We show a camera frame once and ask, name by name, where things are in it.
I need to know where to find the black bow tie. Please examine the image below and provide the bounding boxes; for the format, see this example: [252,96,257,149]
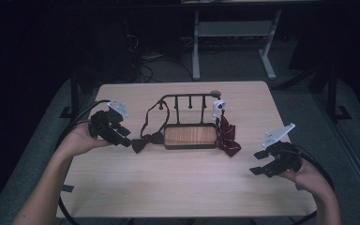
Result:
[131,99,172,155]

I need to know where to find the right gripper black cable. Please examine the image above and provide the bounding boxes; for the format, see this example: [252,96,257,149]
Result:
[289,143,336,225]

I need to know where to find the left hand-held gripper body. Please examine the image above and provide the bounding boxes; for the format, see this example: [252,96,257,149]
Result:
[88,100,131,147]

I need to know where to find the black hook rack wooden tray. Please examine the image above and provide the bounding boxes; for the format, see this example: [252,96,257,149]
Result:
[158,92,224,151]

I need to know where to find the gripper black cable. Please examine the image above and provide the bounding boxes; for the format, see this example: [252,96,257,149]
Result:
[289,143,336,225]
[54,98,112,225]

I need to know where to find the black stand post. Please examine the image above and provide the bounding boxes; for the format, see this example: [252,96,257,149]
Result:
[326,67,353,123]
[59,73,80,121]

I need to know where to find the white metal stand frame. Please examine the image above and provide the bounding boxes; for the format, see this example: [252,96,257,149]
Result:
[191,8,283,82]

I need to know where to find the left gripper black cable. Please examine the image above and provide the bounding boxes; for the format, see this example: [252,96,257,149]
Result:
[54,98,112,225]

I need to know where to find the person's right hand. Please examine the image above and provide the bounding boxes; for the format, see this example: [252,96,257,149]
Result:
[277,158,330,195]

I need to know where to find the person's left hand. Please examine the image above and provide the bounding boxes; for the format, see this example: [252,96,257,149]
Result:
[57,121,113,158]

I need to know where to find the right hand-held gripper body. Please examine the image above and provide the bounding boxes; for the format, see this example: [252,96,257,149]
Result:
[261,122,303,179]

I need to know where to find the grey power strip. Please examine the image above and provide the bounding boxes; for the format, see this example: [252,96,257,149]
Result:
[142,53,167,61]

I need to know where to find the dark red striped bow tie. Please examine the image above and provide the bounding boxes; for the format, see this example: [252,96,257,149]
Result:
[211,98,243,158]

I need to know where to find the bundle of black floor cables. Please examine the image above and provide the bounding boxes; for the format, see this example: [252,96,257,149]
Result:
[123,18,195,84]

